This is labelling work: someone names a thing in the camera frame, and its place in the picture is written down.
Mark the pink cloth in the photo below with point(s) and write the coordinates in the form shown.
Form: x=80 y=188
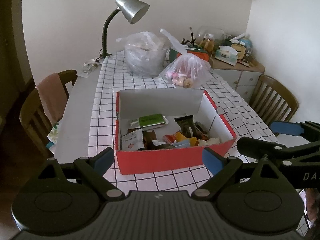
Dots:
x=51 y=92

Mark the white wooden-top cabinet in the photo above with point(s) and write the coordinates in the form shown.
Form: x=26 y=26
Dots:
x=242 y=77

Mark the tissue box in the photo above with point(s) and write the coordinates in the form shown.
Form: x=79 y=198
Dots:
x=226 y=53

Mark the glass jar amber contents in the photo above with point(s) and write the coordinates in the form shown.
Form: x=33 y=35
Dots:
x=208 y=43

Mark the green and orange tin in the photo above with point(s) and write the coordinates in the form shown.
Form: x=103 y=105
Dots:
x=197 y=53

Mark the floral seat cushion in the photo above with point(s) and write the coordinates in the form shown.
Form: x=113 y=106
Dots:
x=53 y=132

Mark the dark brown snack packet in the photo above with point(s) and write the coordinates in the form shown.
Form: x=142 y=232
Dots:
x=186 y=125

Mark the dark triangular snack packet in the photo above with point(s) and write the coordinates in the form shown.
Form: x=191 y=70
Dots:
x=162 y=145

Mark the large clear plastic bag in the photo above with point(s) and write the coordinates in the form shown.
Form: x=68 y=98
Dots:
x=145 y=55

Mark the white crumpled wrappers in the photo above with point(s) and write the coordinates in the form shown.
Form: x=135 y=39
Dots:
x=88 y=66

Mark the clear glass bowl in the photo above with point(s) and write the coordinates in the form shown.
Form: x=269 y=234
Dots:
x=207 y=30

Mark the white checkered tablecloth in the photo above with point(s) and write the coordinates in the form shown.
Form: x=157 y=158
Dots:
x=232 y=100

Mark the silver desk lamp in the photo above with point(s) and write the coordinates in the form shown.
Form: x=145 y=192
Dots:
x=132 y=7

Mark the red cardboard box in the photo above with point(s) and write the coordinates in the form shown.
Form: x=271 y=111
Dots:
x=160 y=158

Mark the white red-patterned snack packet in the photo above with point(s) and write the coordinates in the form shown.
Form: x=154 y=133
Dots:
x=170 y=138

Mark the small black tripod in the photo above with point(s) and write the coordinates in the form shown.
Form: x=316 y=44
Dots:
x=190 y=38

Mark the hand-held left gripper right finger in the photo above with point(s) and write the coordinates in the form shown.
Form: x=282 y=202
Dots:
x=212 y=160

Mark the plastic bag of pink snacks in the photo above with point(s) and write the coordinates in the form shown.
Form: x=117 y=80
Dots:
x=187 y=67

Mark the green snack packet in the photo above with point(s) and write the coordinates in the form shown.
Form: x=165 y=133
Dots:
x=150 y=120

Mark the plain white snack packet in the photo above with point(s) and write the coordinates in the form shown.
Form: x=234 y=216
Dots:
x=210 y=141

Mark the white packet red stamp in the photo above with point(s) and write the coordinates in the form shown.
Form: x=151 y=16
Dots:
x=132 y=140

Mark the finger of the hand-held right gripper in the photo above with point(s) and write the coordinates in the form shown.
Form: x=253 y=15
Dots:
x=285 y=128
x=255 y=147

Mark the wooden chair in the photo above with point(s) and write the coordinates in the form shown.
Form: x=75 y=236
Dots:
x=32 y=112
x=277 y=100

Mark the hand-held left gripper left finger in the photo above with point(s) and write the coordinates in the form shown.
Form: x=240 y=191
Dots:
x=103 y=158

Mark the yellow snack packet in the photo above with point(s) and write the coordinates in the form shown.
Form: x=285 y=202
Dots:
x=183 y=137

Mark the wooden door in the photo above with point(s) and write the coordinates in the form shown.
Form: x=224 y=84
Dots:
x=15 y=55

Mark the person's right hand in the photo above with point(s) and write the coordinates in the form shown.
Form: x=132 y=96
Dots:
x=312 y=202

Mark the grey-blue snack packet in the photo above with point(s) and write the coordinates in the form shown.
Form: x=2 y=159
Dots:
x=183 y=144

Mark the blue round container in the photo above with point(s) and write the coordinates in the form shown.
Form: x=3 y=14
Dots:
x=248 y=45

